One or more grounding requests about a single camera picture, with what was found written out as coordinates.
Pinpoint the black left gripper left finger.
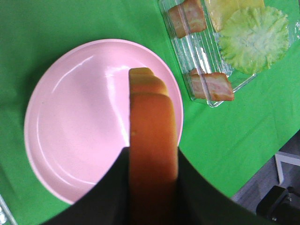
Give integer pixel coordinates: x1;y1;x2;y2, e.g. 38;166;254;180
43;147;129;225

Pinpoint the bacon strip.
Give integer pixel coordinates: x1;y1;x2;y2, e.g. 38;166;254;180
189;68;234;101
168;0;207;38

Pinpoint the pink round plate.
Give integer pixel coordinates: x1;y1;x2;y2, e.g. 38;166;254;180
24;39;183;204

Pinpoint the bread slice with brown crust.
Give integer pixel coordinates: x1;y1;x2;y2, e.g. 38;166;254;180
128;67;178;225

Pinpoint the yellow cheese slice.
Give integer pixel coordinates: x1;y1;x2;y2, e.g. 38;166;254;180
204;0;265;32

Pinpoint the white frame on floor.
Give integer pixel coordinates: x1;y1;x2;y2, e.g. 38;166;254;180
274;151;300;185

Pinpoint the green tablecloth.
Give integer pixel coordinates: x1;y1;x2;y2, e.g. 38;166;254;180
0;0;300;225

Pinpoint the clear left plastic container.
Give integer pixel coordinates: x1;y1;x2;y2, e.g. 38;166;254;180
0;196;18;225

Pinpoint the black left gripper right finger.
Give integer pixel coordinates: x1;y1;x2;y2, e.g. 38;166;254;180
176;150;274;225

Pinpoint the green lettuce leaf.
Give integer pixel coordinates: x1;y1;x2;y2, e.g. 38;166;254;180
219;7;289;75

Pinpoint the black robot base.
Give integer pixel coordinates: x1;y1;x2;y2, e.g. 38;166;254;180
256;186;300;225

